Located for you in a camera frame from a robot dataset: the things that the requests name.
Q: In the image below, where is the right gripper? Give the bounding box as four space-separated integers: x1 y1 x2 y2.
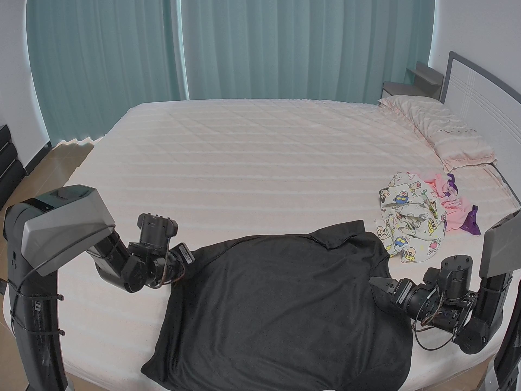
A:
368 276 428 314

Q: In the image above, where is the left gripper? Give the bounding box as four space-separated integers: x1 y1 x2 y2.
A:
169 242 195 280

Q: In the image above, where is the black T-shirt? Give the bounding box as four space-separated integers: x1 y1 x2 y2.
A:
140 219 414 391

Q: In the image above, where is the white printed pyjama garment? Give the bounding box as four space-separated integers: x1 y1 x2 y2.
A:
374 171 448 264

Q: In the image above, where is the pink garment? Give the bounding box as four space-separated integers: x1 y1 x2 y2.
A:
407 171 475 232

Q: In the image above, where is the bed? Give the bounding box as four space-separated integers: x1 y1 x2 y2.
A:
0 51 521 391

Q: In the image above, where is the purple garment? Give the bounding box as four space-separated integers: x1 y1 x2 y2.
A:
446 172 481 236

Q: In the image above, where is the pale pink pillow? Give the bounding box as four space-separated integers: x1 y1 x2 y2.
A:
378 95 498 173

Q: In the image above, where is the grey bedside table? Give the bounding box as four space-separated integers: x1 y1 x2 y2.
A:
382 61 444 105

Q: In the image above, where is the black chest of drawers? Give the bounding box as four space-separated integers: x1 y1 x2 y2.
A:
0 124 27 211

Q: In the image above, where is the blue-green curtain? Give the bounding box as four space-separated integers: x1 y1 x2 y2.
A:
26 0 189 146
179 0 436 106

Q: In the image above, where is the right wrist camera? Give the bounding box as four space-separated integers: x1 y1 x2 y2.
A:
422 268 442 290

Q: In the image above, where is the black cable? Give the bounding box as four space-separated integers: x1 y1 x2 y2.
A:
410 314 462 351

